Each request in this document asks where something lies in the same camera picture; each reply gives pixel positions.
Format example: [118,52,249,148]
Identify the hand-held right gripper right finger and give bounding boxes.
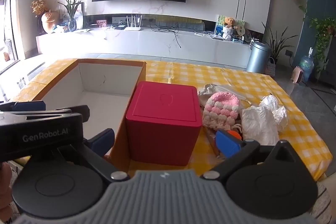
[203,130,301,184]

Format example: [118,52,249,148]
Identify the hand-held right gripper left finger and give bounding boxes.
[56,128,131,183]

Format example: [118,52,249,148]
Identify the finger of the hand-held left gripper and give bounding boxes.
[0,100,47,112]
[26,105,90,120]

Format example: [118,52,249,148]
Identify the pink white knit hat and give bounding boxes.
[201,91,241,133]

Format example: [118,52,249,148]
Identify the orange-rimmed cardboard box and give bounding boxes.
[34,58,148,170]

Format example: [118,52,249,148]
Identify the white soft cloth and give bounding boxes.
[241,95,288,145]

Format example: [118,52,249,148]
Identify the person's left hand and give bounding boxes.
[0,162,13,218]

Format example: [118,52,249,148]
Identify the orange object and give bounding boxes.
[226,130,242,141]

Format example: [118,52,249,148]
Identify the beige cloth pouch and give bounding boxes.
[198,84,219,107]

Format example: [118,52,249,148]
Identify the clear plastic bag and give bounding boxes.
[210,84,249,103]

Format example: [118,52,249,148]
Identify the red square box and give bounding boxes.
[125,81,203,167]

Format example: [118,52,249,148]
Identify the yellow checkered tablecloth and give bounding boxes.
[12,58,334,184]

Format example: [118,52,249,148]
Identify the orange acorn-shaped jar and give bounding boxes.
[41,10,60,34]

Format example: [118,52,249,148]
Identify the silver trash can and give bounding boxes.
[246,40,272,74]

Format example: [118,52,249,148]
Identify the green plant in glass vase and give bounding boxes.
[57,0,87,32]

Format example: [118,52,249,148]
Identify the white marble TV cabinet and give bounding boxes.
[35,28,253,69]

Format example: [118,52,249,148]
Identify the white router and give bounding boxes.
[123,14,144,31]

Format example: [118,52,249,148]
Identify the small pink heater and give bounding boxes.
[291,66,305,83]

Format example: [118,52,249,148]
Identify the dried yellow flowers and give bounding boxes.
[31,0,49,18]

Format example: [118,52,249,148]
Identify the potted plant in basket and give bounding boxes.
[262,21,298,78]

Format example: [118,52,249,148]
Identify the blue water bottle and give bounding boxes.
[299,47,315,81]

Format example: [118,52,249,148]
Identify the beige rug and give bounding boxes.
[314,179,334,224]

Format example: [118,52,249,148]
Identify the small teddy bear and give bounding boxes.
[222,17,236,40]

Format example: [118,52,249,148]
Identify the green picture board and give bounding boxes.
[216,14,246,39]

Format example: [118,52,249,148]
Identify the dark cabinet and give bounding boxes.
[317,34,336,84]

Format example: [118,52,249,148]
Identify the leafy pothos plant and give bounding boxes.
[309,16,336,75]

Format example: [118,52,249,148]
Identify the black cables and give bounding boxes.
[150,25,182,49]

